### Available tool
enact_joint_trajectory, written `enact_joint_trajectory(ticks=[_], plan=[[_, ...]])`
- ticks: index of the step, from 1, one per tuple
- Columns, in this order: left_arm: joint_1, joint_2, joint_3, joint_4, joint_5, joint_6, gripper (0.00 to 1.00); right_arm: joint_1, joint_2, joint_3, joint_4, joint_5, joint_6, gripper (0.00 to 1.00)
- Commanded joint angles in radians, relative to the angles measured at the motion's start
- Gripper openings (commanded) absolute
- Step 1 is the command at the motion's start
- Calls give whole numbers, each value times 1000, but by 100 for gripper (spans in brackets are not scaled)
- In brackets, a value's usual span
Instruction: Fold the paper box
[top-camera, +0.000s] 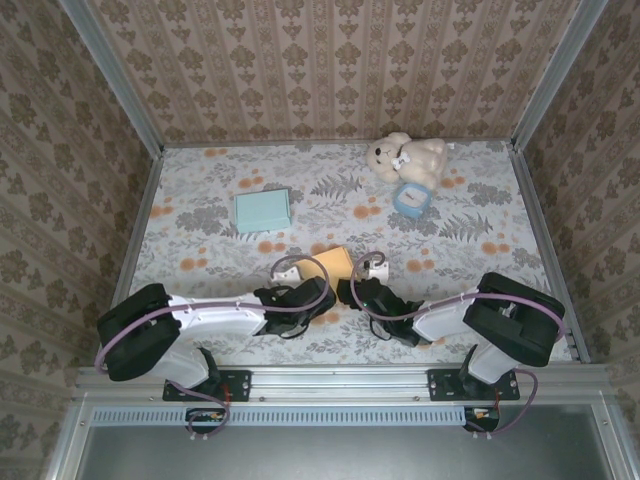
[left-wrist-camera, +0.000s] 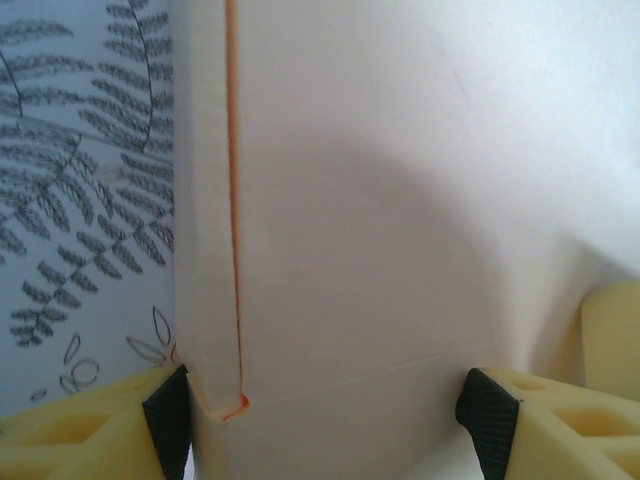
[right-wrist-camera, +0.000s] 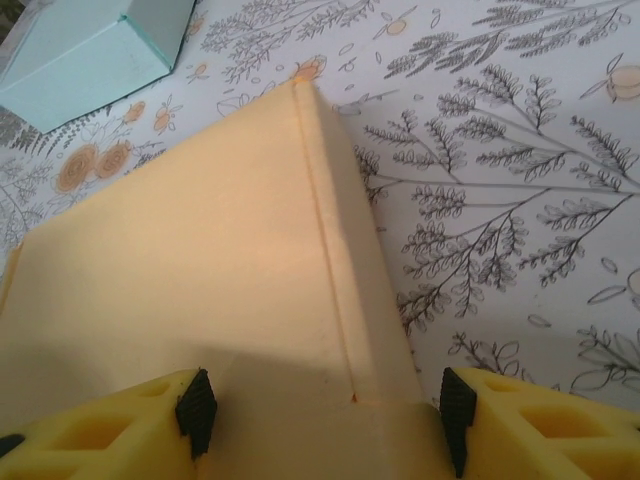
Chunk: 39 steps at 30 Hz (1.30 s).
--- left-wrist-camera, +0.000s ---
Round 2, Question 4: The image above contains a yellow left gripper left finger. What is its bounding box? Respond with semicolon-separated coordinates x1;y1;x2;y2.
0;364;194;480

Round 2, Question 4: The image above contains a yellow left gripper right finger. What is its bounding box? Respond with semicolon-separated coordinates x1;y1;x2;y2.
455;367;640;480

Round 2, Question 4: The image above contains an orange paper box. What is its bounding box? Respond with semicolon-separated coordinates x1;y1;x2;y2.
172;0;640;480

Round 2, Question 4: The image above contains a floral table mat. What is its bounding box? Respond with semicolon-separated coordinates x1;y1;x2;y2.
0;0;177;407

